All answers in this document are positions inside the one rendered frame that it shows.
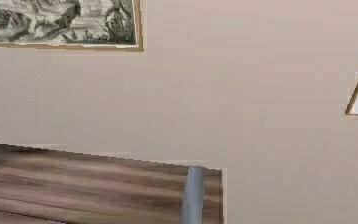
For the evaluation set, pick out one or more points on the brown wooden cabinet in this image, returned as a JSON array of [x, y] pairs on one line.
[[87, 190]]

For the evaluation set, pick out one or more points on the grey landscape framed picture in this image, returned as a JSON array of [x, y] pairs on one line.
[[60, 23]]

